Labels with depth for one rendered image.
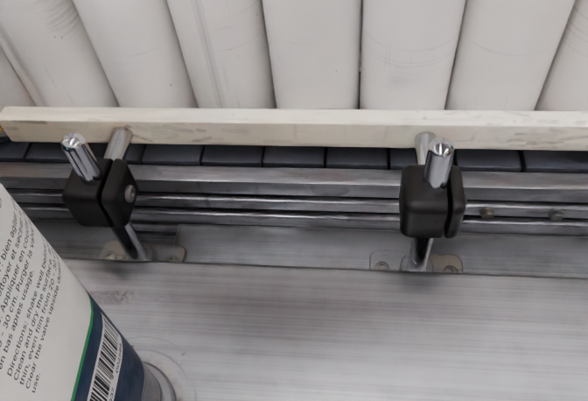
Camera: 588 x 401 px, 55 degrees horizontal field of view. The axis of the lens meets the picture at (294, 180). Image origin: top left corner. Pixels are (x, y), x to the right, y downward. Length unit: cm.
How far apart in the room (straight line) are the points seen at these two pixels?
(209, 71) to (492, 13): 15
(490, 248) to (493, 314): 9
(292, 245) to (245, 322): 9
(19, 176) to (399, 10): 25
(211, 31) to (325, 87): 7
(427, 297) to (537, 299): 5
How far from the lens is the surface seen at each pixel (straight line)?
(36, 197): 40
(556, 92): 35
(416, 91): 31
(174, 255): 37
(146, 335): 30
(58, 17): 33
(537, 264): 37
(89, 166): 30
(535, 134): 33
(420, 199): 27
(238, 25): 30
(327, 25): 29
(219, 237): 37
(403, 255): 36
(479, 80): 32
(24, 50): 34
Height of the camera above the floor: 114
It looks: 52 degrees down
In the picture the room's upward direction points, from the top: 7 degrees counter-clockwise
